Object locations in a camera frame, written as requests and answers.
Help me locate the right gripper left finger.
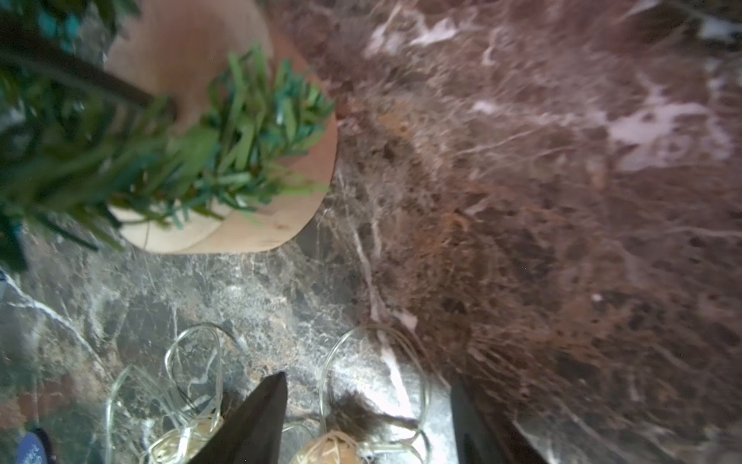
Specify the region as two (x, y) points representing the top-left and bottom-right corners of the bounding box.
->
(189, 372), (288, 464)

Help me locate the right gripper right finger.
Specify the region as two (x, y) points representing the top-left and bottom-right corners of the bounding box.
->
(450, 376), (547, 464)

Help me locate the small christmas tree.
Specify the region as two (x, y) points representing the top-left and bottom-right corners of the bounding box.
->
(1, 1), (338, 273)

